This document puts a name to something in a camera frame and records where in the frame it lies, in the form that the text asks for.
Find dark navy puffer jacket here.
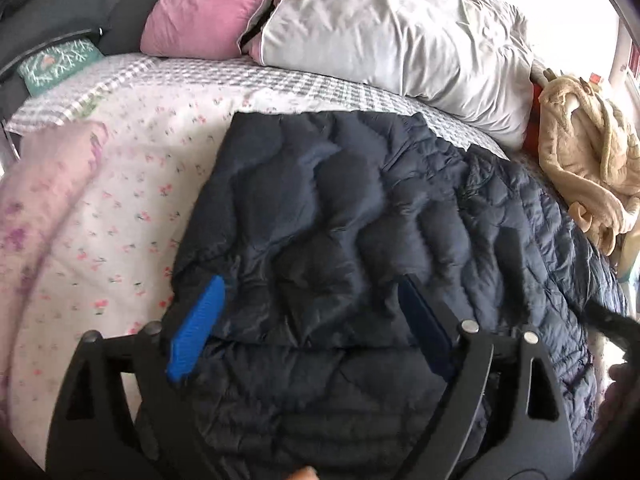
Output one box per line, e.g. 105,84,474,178
163,112,628,479

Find person's right hand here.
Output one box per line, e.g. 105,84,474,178
594,363,636,436

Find person's left hand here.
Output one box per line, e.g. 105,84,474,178
286,466,319,480

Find cherry print white quilt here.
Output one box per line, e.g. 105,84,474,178
9,86,281,462

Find beige fleece garment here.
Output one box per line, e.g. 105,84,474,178
538,75,639,256

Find red item behind pillow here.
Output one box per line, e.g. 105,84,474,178
523,84,542,159

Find pink floral blanket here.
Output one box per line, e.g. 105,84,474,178
1,120,108,425

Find grey checked bed sheet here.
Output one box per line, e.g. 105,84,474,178
4,53,506,158

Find white grey pillow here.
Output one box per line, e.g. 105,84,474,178
246,0,534,148

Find teal patterned cushion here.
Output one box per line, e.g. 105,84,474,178
17,39,103,96

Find pink pillow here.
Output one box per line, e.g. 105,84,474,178
140,0,265,61

